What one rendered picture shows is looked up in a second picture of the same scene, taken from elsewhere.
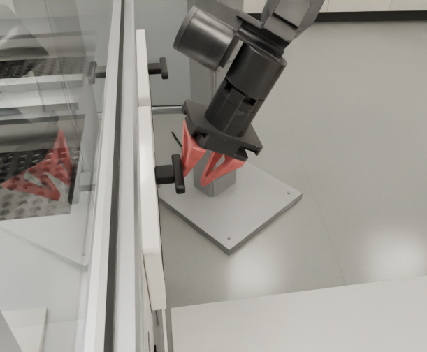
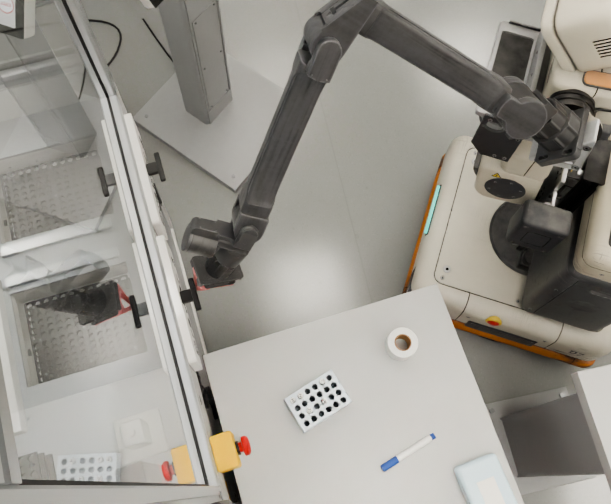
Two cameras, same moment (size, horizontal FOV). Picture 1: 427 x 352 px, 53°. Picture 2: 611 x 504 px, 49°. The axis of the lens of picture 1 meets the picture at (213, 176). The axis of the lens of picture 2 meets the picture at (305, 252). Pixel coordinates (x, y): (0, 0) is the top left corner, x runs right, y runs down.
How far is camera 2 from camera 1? 104 cm
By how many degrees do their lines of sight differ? 32
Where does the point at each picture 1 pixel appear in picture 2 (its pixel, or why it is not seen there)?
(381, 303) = (323, 333)
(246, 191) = (245, 110)
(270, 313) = (259, 349)
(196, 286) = not seen: hidden behind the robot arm
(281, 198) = not seen: hidden behind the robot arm
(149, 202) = (185, 330)
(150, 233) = (190, 352)
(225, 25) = (211, 240)
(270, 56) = (239, 253)
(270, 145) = (268, 28)
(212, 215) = (212, 149)
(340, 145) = not seen: hidden behind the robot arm
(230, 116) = (221, 274)
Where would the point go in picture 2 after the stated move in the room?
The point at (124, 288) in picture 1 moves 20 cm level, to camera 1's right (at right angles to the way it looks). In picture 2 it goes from (191, 404) to (295, 388)
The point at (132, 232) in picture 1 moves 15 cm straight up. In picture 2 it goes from (187, 375) to (175, 361)
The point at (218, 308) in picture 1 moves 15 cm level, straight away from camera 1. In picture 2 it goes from (230, 351) to (223, 289)
